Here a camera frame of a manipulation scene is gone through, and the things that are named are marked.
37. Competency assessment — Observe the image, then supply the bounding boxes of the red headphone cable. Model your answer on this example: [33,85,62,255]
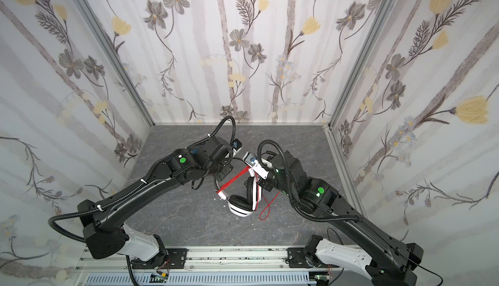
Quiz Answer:
[216,164,281,222]

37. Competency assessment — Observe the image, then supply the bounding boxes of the white headphones with black pads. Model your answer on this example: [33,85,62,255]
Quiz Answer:
[216,157,263,218]

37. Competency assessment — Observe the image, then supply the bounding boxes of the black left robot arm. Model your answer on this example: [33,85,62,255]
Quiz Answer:
[48,116,240,261]

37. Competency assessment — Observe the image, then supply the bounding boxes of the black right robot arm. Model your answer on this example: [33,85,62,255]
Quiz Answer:
[256,139,424,285]

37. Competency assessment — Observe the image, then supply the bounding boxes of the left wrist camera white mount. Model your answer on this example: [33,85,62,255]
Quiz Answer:
[231,139,242,155]

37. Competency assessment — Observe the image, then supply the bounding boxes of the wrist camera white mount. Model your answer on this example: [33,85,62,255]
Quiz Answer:
[231,139,242,155]
[243,152,268,179]

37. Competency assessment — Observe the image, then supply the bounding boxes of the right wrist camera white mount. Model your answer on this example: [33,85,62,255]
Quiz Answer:
[243,152,268,179]

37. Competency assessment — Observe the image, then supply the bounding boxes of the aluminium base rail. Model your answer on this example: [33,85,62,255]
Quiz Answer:
[73,245,395,274]

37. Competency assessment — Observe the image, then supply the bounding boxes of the white slotted cable duct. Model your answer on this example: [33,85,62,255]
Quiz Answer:
[84,272,317,286]

